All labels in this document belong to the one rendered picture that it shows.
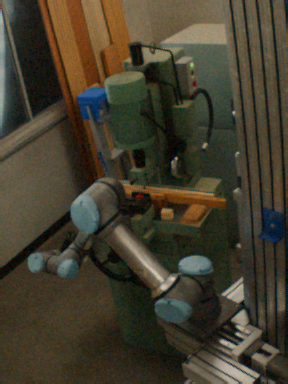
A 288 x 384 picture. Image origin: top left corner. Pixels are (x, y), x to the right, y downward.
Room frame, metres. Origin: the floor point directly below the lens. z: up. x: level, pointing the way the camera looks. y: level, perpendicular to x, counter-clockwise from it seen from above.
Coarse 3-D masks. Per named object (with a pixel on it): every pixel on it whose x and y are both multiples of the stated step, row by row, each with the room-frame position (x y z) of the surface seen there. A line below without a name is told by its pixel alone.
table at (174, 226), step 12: (168, 204) 2.16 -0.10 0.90; (180, 204) 2.14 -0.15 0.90; (156, 216) 2.07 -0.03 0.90; (180, 216) 2.04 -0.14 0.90; (204, 216) 2.00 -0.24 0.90; (156, 228) 2.04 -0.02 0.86; (168, 228) 2.01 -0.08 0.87; (180, 228) 1.98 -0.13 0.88; (192, 228) 1.95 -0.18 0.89; (204, 228) 1.97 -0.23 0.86; (144, 240) 1.97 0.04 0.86
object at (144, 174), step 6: (150, 162) 2.28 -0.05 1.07; (132, 168) 2.25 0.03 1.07; (138, 168) 2.23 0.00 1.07; (144, 168) 2.23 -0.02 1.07; (150, 168) 2.25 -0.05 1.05; (132, 174) 2.22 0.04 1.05; (138, 174) 2.20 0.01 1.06; (144, 174) 2.20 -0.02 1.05; (150, 174) 2.24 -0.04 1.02; (132, 180) 2.22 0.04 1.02; (138, 180) 2.21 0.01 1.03; (144, 180) 2.19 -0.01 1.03
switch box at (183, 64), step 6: (180, 60) 2.44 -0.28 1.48; (186, 60) 2.43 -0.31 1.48; (192, 60) 2.45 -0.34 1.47; (180, 66) 2.40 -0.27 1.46; (186, 66) 2.39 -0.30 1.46; (180, 72) 2.40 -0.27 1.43; (186, 72) 2.39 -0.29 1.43; (180, 78) 2.41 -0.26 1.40; (186, 78) 2.39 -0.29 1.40; (192, 78) 2.42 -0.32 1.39; (180, 84) 2.41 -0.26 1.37; (186, 84) 2.39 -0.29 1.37; (192, 84) 2.41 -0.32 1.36; (180, 90) 2.41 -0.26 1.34; (186, 90) 2.40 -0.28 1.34; (192, 90) 2.41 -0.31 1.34
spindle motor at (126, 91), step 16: (112, 80) 2.24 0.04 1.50; (128, 80) 2.20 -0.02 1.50; (144, 80) 2.22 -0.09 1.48; (112, 96) 2.19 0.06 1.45; (128, 96) 2.16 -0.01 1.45; (144, 96) 2.20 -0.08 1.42; (112, 112) 2.21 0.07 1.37; (128, 112) 2.16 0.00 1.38; (128, 128) 2.17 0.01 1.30; (144, 128) 2.18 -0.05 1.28; (128, 144) 2.17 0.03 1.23; (144, 144) 2.17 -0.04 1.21
